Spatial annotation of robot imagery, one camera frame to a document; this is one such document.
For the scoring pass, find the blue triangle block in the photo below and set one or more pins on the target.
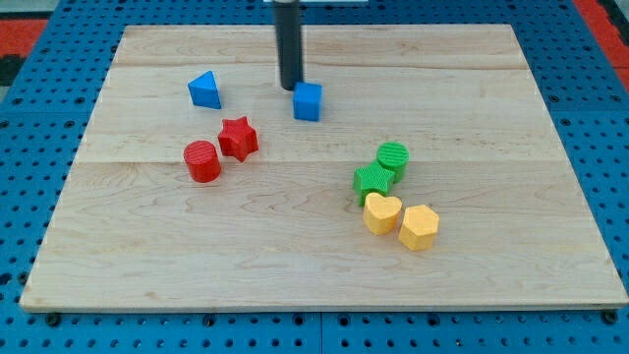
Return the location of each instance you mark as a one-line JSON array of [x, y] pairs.
[[204, 91]]

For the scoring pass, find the green star block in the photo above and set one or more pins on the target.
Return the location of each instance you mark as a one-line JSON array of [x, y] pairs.
[[372, 178]]

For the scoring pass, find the wooden board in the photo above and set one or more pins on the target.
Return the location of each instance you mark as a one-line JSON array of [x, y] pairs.
[[282, 231]]

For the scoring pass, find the yellow heart block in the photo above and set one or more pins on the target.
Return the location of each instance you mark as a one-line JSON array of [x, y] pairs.
[[380, 214]]

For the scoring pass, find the blue cube block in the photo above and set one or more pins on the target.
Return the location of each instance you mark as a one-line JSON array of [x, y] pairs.
[[307, 101]]

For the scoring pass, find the green cylinder block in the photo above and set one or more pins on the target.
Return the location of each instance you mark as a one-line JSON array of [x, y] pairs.
[[393, 156]]

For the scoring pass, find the red star block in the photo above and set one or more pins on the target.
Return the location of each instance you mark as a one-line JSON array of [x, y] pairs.
[[237, 138]]

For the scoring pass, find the red cylinder block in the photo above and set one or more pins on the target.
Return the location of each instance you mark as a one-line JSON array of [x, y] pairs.
[[202, 161]]

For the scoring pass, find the yellow hexagon block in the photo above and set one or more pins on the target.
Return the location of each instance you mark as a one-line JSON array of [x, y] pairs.
[[419, 228]]

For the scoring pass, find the black cylindrical pointer tool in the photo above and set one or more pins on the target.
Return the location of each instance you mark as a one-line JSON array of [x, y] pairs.
[[287, 21]]

